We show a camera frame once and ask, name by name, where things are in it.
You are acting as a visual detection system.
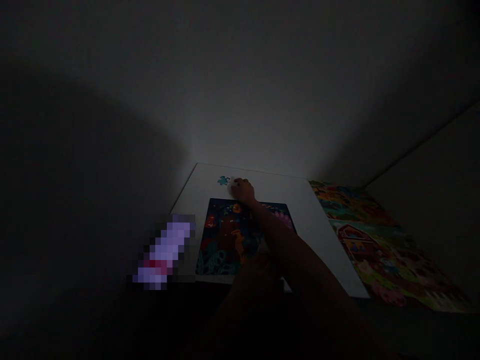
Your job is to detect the white board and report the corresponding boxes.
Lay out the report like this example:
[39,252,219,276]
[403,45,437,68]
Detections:
[169,161,371,300]

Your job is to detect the dark blue jigsaw puzzle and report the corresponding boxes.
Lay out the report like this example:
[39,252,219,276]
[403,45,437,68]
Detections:
[194,197,290,278]

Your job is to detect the person's left hand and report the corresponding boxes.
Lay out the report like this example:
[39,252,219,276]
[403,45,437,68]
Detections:
[238,240,283,294]

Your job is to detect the colourful farm jigsaw puzzle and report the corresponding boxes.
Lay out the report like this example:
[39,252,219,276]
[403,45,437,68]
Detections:
[307,179,472,315]

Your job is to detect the person's right hand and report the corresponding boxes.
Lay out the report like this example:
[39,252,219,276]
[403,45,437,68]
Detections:
[229,178,257,206]

